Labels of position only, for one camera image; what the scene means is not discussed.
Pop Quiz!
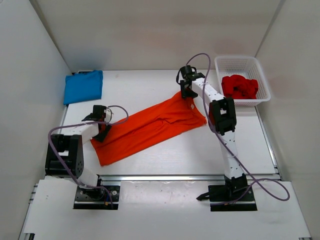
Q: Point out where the white plastic basket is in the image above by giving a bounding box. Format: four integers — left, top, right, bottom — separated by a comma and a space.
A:
214, 55, 271, 107

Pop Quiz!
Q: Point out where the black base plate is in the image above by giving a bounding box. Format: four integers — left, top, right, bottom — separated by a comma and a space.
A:
73, 185, 121, 210
196, 185, 258, 212

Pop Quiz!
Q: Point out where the orange t shirt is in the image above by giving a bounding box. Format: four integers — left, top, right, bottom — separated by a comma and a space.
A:
91, 92, 207, 166

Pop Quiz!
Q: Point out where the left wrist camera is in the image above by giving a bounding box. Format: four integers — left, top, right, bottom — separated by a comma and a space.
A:
104, 107, 114, 123

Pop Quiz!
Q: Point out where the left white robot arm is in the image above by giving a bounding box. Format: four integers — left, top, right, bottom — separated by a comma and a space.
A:
44, 105, 113, 190

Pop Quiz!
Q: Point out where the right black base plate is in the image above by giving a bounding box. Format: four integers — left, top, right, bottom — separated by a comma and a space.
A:
196, 185, 258, 212

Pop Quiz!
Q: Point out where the blue t shirt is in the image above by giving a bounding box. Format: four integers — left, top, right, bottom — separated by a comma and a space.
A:
63, 70, 103, 105

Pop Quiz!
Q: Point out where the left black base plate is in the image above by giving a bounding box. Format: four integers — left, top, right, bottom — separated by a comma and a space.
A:
73, 185, 121, 210

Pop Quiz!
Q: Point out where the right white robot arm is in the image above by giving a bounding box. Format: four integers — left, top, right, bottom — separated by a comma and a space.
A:
176, 65, 248, 196

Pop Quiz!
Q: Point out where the red t shirt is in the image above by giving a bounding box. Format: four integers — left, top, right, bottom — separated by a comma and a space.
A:
221, 74, 259, 100

